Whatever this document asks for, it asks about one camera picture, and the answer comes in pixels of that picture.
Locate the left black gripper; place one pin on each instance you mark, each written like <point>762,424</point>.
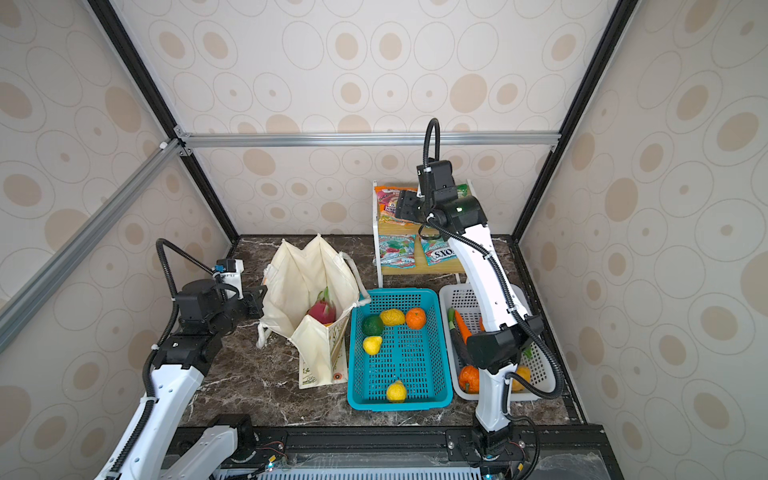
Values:
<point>255,300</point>

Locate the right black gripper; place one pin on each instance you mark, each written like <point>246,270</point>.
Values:
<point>405,204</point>

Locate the orange pink snack bag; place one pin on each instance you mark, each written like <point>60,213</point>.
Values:
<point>387,200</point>

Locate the floral cream grocery tote bag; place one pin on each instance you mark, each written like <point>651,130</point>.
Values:
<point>312,293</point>

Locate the pink dragon fruit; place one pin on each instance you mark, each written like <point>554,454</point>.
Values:
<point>323,310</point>

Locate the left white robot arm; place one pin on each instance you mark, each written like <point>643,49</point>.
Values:
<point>204,312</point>

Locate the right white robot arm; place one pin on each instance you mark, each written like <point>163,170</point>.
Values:
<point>509,327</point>

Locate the green Fox's candy bag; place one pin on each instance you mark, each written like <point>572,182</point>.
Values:
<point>437,251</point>

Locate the green red candy bag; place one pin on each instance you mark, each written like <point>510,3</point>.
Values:
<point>397,251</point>

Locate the orange fruit in teal basket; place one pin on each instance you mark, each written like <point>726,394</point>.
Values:
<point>415,318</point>

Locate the green lime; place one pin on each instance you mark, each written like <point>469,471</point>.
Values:
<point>372,326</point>

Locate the yellow lemon top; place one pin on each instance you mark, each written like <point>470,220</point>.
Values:
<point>392,317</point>

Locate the yellow lemon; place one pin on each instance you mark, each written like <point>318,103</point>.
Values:
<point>392,317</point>
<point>396,392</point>

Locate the orange carrot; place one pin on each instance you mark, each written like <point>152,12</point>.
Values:
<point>462,327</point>

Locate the teal plastic basket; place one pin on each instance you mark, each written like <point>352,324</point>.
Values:
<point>418,358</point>

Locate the yellow lemon front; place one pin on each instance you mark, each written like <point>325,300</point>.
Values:
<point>396,392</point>

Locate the orange bell pepper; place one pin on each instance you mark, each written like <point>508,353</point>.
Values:
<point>469,381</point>

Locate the white plastic basket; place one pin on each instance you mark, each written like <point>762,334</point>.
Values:
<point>461,298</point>

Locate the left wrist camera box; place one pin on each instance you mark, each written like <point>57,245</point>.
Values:
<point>229,271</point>

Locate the aluminium horizontal rail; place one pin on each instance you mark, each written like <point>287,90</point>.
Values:
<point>374,139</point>

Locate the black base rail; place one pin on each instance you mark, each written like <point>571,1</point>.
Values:
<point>424,452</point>

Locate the aluminium diagonal rail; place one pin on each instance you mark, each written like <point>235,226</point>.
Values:
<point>37,291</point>

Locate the black right corner post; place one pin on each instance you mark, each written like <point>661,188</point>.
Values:
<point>605,49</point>

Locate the black corner frame post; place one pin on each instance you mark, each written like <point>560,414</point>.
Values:
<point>107,16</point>

